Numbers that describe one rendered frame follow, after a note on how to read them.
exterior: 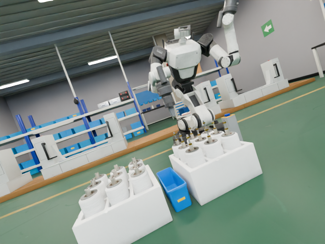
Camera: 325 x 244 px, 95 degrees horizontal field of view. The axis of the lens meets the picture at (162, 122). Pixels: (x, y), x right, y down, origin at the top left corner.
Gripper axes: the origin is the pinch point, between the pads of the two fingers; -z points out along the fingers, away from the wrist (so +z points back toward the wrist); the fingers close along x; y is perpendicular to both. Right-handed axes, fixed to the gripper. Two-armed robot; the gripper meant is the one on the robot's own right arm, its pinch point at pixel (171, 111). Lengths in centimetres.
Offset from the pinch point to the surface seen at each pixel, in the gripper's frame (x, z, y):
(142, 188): 21.8, -28.9, -27.5
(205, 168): 19.0, -31.6, 4.4
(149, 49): -725, 336, 77
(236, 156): 15.6, -32.9, 22.2
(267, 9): -406, 205, 456
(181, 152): 3.6, -24.8, -3.1
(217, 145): 13.9, -24.5, 15.2
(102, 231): 29, -37, -48
